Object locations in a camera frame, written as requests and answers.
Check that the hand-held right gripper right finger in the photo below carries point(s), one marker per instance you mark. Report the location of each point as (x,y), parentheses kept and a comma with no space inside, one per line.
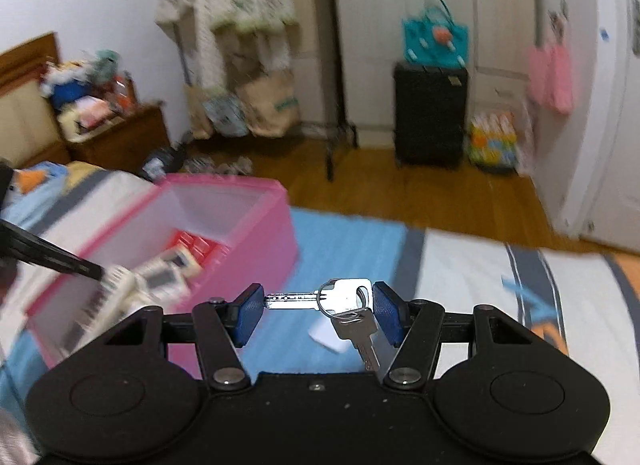
(386,312)

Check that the grey slipper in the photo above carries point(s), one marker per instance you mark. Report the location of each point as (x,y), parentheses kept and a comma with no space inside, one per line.
(244,165)
(225,166)

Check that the black bag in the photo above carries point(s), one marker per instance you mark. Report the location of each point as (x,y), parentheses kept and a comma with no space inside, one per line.
(165,160)

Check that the red patterned box liner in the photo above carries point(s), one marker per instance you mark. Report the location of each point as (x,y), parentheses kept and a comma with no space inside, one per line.
(200,245)

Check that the wooden nightstand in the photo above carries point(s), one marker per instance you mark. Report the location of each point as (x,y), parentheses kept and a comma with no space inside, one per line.
(125,140)

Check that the white shoe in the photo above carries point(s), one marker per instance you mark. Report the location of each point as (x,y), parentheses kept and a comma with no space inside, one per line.
(197,165)

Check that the brown paper bag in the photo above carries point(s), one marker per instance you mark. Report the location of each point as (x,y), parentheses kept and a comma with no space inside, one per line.
(270,105)

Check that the white patterned plastic bag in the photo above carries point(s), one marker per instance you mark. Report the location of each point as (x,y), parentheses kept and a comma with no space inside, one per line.
(225,115)

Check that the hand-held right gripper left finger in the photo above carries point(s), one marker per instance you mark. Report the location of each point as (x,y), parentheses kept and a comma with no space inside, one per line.
(250,315)

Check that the tan paper bag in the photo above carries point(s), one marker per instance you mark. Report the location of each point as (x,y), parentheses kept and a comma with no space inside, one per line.
(197,115)

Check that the silver key bunch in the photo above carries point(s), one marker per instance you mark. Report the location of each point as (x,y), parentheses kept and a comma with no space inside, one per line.
(345,292)

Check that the teal tote bag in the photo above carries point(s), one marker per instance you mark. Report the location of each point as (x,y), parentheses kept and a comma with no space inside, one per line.
(425,40)

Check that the colourful packet bundle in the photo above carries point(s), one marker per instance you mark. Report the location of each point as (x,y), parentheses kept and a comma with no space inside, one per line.
(492,145)

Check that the small white flat item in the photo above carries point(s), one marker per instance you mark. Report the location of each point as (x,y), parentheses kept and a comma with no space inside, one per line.
(322,337)

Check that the black suitcase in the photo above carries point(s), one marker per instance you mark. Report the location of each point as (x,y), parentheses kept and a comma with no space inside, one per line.
(430,115)

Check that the white cabinet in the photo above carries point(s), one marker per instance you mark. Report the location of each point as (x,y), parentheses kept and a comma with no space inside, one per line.
(600,120)

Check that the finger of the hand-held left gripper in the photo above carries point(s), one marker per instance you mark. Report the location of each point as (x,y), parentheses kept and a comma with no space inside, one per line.
(55,257)

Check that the pile of soft toys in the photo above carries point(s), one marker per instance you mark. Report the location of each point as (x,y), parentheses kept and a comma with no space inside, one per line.
(75,95)

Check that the pink hanging bag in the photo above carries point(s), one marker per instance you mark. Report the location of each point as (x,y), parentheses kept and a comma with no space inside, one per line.
(555,75)

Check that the grey fluffy cloth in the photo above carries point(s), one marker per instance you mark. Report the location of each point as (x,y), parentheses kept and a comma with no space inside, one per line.
(15,440)

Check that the white device with screen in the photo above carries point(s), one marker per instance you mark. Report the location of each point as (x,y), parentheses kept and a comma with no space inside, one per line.
(182,260)

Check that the white wardrobe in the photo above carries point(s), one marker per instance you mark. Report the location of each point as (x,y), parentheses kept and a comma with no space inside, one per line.
(380,20)

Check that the black clothes rack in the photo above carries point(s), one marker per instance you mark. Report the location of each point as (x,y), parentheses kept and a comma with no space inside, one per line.
(336,45)

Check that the pink storage box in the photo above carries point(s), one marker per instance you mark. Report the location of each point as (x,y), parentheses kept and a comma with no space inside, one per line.
(270,245)

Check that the wooden padded headboard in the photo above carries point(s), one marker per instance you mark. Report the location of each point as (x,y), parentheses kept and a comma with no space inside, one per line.
(25,110)

